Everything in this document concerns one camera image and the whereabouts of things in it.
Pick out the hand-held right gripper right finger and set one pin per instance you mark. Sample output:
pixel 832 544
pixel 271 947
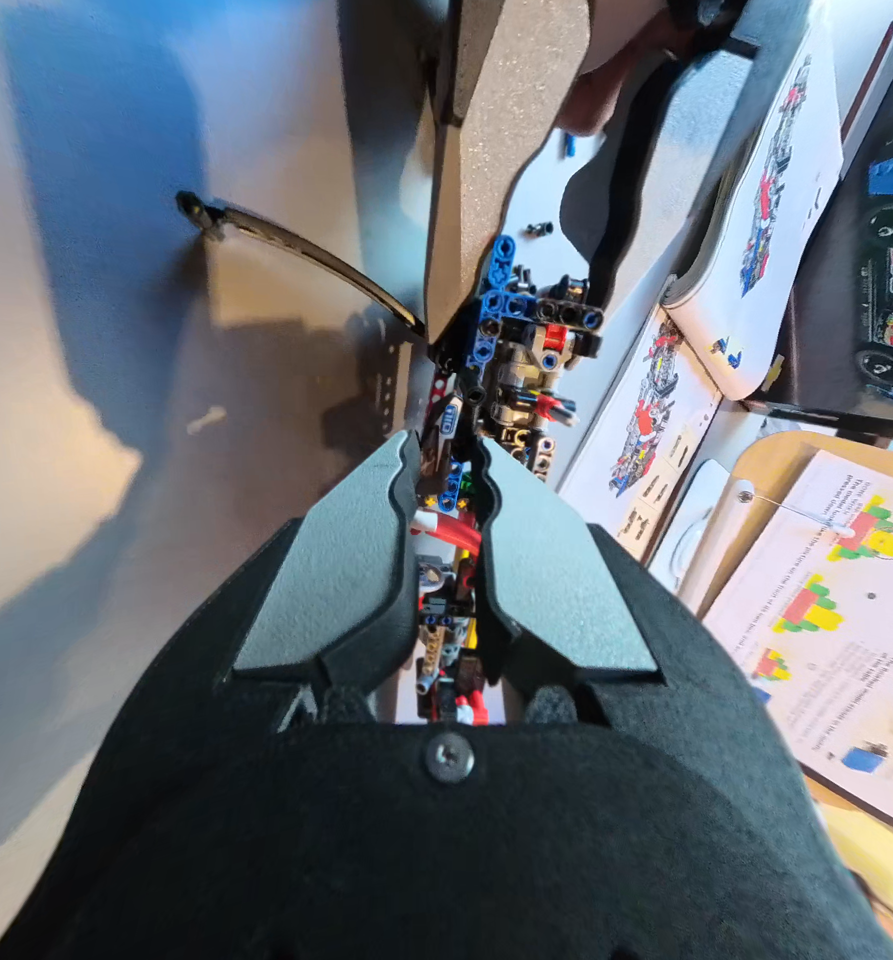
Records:
pixel 559 592

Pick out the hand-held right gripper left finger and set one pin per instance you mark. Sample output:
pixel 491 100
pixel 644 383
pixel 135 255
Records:
pixel 326 585

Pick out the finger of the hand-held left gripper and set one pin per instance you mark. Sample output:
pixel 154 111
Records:
pixel 506 112
pixel 679 165

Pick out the toy brick car chassis model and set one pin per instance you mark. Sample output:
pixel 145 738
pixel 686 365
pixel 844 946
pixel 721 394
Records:
pixel 521 352

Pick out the long black stickered panel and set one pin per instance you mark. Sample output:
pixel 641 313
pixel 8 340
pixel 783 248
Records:
pixel 304 251

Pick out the grey desk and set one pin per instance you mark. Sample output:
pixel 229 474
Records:
pixel 266 390

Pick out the person's left hand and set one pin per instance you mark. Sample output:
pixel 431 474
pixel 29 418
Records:
pixel 611 67

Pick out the building instruction booklet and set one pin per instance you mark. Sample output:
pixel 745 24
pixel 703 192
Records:
pixel 776 225

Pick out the small black pin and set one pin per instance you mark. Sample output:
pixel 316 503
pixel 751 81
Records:
pixel 540 229

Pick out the white sign stand base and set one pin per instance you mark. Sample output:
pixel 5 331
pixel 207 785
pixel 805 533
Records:
pixel 690 525

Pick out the small white pin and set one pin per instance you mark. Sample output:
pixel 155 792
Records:
pixel 206 418

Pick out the toy car set box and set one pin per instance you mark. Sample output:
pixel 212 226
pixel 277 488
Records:
pixel 881 225

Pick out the wooden board instruction sign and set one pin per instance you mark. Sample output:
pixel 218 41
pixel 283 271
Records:
pixel 829 637

